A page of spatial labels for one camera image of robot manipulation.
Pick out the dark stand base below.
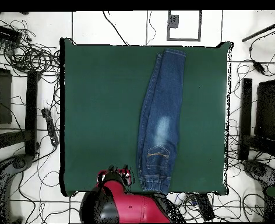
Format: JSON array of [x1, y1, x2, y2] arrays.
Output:
[[242, 159, 275, 187], [0, 153, 34, 223]]

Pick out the black box device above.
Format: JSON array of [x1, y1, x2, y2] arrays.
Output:
[[0, 23, 23, 44]]

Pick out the black floor cable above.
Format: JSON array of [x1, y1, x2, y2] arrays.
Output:
[[102, 10, 129, 46]]

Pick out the dark green table cloth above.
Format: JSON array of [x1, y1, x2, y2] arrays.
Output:
[[59, 37, 234, 197]]

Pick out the blue denim jeans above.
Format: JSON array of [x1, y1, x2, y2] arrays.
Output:
[[135, 48, 187, 195]]

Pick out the long black power strip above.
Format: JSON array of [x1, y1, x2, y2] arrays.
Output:
[[41, 107, 59, 147]]

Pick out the black power adapter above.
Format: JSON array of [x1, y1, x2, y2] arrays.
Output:
[[252, 60, 266, 75]]

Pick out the black upright stand bar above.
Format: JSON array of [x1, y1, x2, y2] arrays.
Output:
[[24, 70, 39, 156], [238, 78, 253, 160]]

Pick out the black tripod leg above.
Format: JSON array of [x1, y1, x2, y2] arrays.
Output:
[[241, 22, 275, 43]]

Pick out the black flat panel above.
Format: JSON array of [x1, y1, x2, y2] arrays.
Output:
[[0, 66, 13, 125], [255, 79, 275, 141]]

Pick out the tangled black cable bundle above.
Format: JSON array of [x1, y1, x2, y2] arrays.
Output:
[[2, 19, 60, 75]]

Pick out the wide black power strip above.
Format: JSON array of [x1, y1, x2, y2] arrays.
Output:
[[195, 193, 215, 222]]

